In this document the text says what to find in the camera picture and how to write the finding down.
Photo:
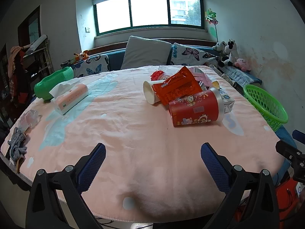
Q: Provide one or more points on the grey plush toy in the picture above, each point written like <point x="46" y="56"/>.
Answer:
<point x="220" y="46"/>

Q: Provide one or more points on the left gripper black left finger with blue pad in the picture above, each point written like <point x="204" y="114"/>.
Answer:
<point x="43" y="208"/>

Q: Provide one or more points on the green plastic basket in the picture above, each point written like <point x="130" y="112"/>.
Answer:
<point x="268" y="106"/>

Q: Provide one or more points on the patterned blue white cloth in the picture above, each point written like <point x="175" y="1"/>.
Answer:
<point x="237" y="75"/>

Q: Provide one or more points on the pink plush toy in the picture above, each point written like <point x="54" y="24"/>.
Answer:
<point x="242" y="64"/>

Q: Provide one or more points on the butterfly cushion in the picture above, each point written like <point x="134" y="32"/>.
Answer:
<point x="92" y="65"/>
<point x="189" y="56"/>

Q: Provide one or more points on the pink snack bag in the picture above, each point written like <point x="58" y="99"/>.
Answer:
<point x="200" y="76"/>

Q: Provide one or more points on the crumpled clear plastic wrap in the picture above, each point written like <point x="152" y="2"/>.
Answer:
<point x="29" y="120"/>

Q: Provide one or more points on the pink tissue box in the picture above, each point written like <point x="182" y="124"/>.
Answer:
<point x="67" y="94"/>

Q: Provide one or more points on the dark shelf with clothes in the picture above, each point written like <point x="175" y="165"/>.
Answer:
<point x="34" y="64"/>

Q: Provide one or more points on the green plastic container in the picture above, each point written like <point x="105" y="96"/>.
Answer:
<point x="43" y="88"/>

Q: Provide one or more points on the white paper cup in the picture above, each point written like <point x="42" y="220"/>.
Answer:
<point x="149" y="92"/>

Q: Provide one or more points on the grey pillow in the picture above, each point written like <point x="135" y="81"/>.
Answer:
<point x="145" y="52"/>

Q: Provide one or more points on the orange snack wrapper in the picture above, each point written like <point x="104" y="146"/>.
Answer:
<point x="181" y="84"/>

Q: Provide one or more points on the grey rag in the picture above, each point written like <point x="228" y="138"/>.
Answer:
<point x="17" y="148"/>

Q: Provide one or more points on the window with green frame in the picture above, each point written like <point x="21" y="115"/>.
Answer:
<point x="120" y="15"/>

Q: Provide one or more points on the butterfly cushion left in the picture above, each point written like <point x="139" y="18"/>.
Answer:
<point x="92" y="65"/>

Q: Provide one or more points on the colourful pinwheel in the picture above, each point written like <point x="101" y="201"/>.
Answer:
<point x="211" y="18"/>

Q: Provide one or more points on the orange fox plush toy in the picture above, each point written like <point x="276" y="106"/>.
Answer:
<point x="82" y="56"/>

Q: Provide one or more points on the red knitted net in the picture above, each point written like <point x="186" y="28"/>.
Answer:
<point x="158" y="75"/>

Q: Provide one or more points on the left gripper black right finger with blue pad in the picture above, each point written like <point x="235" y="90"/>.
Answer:
<point x="250" y="200"/>

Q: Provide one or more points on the pink blanket table cover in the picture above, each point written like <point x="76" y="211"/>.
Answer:
<point x="153" y="171"/>

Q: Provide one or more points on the cow plush toy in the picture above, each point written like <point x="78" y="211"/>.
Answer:
<point x="230" y="54"/>

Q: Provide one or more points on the white milk carton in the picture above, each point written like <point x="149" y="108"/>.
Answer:
<point x="227" y="100"/>

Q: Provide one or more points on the butterfly cushion right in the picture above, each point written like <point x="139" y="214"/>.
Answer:
<point x="189" y="56"/>

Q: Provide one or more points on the red printed paper cup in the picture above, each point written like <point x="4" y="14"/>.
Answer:
<point x="203" y="107"/>

